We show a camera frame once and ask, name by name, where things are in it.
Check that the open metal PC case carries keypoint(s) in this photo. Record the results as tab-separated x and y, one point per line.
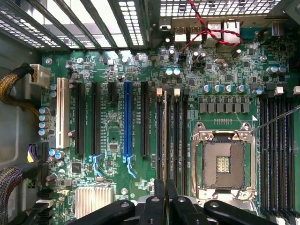
18	131

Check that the green motherboard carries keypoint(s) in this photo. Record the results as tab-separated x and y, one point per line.
105	122

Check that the long black expansion slot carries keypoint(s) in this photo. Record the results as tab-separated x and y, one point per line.
80	117
96	117
144	117

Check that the thin metal locking lever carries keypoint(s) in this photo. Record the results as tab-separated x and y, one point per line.
276	120
195	164

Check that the white expansion slot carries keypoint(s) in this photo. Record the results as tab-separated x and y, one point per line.
62	112

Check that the CPU socket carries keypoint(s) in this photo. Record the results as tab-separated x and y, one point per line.
222	161

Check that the RAM slot black latches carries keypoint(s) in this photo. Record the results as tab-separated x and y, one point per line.
280	152
185	140
262	152
170	140

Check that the metal port block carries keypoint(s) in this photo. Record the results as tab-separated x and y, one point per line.
181	32

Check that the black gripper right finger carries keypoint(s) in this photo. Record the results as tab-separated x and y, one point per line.
185	211

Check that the blue expansion slot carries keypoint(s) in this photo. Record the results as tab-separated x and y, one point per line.
128	117

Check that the metal socket cover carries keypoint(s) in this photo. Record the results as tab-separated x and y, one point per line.
225	194

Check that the white power connector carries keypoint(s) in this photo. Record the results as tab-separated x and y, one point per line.
42	75

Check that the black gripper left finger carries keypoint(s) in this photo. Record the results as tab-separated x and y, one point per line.
152	211

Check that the short black expansion slot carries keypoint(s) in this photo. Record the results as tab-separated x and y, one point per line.
112	92

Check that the tall black connector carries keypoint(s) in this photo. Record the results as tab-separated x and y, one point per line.
44	164

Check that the silver finned heatsink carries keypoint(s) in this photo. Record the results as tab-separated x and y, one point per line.
93	202

